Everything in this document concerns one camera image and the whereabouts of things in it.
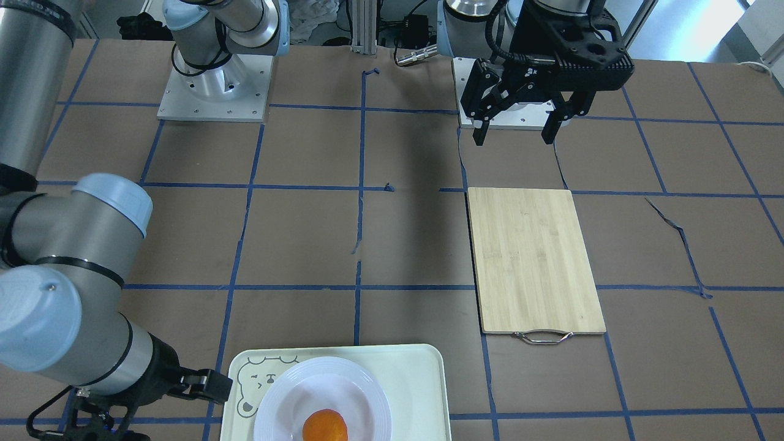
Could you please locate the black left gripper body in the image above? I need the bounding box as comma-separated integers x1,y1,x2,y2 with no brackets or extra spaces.
460,5,635,123

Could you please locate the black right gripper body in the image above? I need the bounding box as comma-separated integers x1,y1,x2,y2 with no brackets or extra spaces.
28,335,233,440

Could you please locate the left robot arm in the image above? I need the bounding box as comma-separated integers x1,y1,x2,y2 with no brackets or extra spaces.
437,1,635,146

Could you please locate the orange mandarin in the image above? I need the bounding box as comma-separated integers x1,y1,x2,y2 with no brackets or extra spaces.
302,409,349,441

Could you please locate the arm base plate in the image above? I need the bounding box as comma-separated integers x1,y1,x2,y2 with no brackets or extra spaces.
453,58,554,131
157,52,275,123

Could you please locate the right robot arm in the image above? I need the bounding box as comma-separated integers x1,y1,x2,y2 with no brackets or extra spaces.
2,1,233,440

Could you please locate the cream bear tray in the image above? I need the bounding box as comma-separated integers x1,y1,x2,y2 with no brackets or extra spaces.
220,344,451,440

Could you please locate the white round plate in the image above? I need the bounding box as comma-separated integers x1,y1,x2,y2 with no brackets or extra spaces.
253,356,393,440

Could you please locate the bamboo cutting board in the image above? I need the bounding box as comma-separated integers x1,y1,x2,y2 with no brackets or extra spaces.
467,187,606,344

